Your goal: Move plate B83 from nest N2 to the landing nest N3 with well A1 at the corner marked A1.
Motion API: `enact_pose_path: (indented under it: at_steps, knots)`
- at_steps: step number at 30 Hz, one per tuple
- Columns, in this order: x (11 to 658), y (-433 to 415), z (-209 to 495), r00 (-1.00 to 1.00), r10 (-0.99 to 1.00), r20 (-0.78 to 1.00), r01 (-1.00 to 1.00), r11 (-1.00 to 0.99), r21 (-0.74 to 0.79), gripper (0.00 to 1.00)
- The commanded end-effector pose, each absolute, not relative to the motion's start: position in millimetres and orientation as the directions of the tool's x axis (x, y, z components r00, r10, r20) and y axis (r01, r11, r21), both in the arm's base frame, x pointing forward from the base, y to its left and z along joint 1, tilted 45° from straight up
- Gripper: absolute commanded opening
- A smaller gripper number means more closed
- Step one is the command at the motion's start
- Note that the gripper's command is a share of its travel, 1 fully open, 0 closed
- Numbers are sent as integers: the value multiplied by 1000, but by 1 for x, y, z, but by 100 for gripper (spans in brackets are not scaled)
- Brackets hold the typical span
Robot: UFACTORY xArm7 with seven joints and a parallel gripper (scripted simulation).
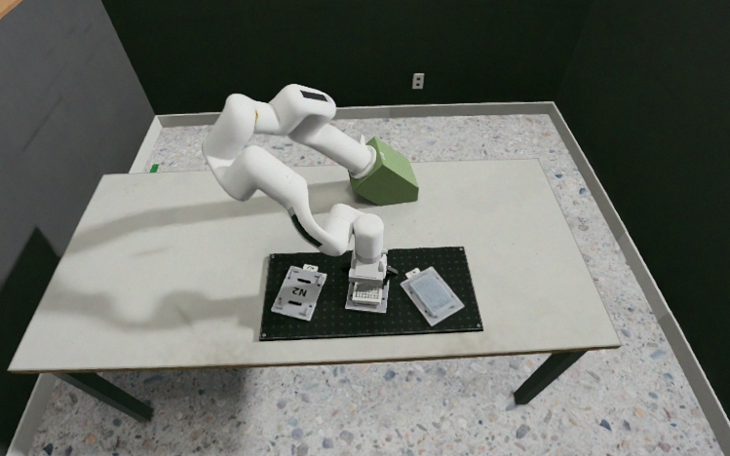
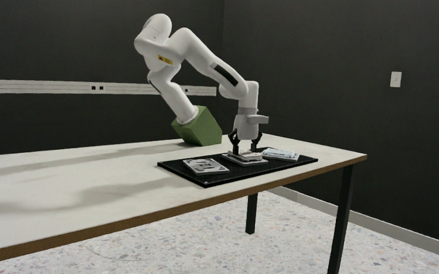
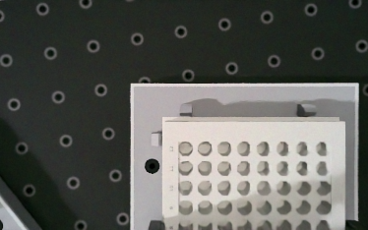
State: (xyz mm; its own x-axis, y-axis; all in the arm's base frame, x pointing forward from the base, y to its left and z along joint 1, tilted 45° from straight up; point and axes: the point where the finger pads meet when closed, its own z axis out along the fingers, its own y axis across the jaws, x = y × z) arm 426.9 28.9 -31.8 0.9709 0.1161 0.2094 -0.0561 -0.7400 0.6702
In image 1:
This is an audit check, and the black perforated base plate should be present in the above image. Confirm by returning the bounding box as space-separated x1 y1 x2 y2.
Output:
259 246 483 341

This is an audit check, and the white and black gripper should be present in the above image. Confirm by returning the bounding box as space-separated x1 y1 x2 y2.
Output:
340 248 398 289

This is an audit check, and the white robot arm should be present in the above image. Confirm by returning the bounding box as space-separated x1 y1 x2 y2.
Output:
202 85 388 285

